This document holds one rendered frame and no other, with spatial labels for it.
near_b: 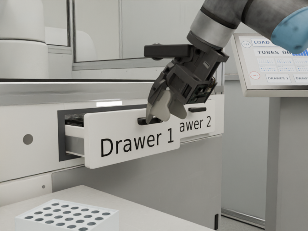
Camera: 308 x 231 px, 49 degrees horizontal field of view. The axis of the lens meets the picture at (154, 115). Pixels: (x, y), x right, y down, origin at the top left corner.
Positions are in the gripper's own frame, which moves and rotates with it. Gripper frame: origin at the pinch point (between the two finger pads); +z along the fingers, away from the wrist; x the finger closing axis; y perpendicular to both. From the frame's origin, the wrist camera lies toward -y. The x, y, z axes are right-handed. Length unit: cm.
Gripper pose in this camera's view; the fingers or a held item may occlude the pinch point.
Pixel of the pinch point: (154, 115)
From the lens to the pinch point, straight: 73.0
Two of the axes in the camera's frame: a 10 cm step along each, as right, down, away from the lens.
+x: 6.7, -0.7, 7.4
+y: 6.1, 6.3, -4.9
